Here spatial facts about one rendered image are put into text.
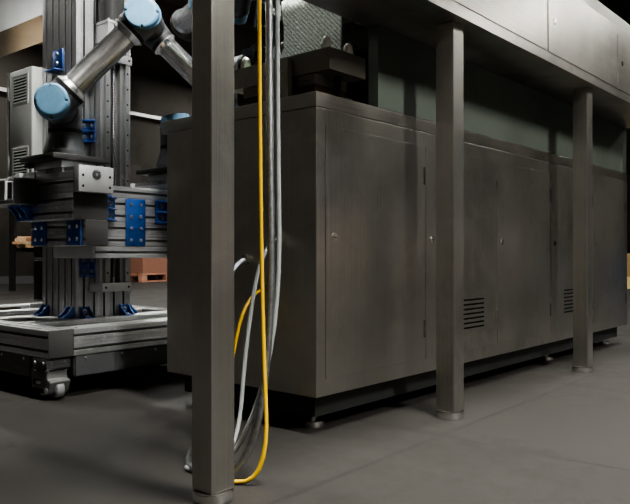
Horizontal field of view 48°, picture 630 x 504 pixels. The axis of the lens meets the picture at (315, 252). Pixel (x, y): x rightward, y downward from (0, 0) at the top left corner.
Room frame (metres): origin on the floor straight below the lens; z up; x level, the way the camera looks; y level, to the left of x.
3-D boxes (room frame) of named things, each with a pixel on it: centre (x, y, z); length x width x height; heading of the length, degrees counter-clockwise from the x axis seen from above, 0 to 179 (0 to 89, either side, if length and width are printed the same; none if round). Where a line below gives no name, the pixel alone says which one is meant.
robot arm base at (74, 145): (2.51, 0.89, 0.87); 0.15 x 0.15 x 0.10
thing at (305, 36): (2.18, 0.01, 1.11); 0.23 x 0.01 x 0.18; 49
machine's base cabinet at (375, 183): (2.99, -0.59, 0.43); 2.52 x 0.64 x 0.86; 139
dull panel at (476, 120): (2.89, -0.90, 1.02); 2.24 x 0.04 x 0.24; 139
